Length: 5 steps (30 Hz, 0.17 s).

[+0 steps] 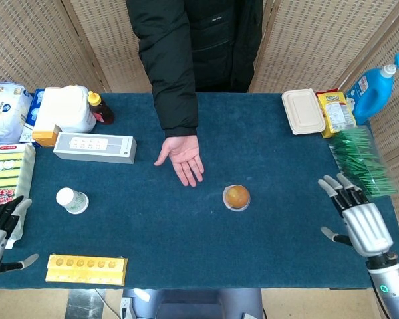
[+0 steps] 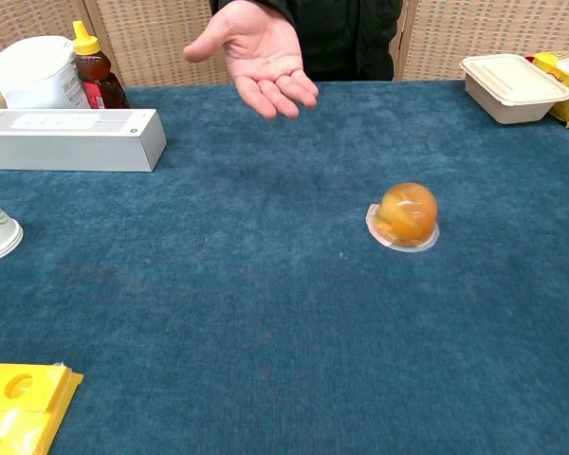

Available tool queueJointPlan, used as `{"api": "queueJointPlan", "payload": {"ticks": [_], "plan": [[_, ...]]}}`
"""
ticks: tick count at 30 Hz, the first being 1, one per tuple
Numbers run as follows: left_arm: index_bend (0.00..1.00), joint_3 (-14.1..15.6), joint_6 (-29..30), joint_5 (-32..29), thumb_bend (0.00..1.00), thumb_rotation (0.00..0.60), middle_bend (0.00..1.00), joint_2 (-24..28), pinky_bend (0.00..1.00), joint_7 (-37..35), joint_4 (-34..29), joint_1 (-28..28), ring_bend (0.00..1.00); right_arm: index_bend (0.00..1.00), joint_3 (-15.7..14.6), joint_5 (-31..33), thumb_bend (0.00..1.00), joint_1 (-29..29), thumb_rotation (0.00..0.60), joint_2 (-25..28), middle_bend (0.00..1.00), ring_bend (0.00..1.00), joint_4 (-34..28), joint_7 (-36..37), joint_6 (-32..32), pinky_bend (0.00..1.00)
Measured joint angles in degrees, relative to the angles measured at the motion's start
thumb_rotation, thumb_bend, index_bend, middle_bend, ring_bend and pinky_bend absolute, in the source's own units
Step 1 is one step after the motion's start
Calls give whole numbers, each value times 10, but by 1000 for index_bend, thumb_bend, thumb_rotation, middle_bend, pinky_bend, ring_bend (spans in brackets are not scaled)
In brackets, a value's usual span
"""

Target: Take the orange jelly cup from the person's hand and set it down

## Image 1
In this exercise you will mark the person's black jacket torso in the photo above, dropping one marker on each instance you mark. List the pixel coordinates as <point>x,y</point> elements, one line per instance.
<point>212,40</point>

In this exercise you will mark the green sachet pack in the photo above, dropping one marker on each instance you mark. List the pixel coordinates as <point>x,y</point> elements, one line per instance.
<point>360,159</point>

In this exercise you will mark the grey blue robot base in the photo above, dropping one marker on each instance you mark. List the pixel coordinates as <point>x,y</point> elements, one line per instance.
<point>193,304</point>

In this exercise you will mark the yellow block with holes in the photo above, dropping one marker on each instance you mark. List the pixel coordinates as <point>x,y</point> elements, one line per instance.
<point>86,270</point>

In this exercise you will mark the cup of orange liquid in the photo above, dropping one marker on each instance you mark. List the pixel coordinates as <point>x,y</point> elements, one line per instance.
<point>236,196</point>

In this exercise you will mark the white flour bag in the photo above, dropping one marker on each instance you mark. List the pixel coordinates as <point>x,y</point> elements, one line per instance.
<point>66,108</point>

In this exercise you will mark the brown honey bottle yellow cap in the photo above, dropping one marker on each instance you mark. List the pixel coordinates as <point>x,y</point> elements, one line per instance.
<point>101,109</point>

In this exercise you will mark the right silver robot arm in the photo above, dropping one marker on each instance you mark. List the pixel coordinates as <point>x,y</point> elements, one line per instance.
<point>394,289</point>

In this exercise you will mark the dark blue table cloth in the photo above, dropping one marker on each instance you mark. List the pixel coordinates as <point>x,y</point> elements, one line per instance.
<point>219,246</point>

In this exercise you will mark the white bag blue print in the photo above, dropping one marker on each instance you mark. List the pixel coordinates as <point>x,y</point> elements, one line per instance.
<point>5,113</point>

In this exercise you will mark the blue detergent bottle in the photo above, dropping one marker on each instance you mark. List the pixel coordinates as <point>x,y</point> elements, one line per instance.
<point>372,96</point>

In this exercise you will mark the small orange carton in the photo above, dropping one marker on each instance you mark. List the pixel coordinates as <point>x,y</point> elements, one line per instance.
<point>46,137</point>

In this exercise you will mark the white power strip box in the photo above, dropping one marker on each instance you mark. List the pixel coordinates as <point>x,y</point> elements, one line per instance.
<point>94,148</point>

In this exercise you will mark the yellow Lipo snack pack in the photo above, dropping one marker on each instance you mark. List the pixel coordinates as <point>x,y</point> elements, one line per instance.
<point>336,113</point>

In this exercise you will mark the person's bare hand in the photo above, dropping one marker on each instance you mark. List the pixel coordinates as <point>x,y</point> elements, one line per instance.
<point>183,156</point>

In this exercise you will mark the beige takeaway food box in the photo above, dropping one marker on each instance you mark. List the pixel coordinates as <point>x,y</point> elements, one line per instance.
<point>303,111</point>

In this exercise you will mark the red print snack pack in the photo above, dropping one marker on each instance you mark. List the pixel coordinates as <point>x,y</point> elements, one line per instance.
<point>0,197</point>

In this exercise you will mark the person's black sleeved forearm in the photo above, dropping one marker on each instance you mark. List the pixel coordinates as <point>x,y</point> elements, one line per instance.
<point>178,106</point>

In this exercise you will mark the white paper cup green print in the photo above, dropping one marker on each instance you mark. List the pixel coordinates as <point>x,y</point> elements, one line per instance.
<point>72,200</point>

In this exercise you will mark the blue white carton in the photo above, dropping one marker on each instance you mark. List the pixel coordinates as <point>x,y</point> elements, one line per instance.
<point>31,113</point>

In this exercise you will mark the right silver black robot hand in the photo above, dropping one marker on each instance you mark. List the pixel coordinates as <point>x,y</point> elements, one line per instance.
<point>369,226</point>

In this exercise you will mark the yellow green sponge pack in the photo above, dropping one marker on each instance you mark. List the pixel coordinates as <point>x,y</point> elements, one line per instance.
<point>8,169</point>

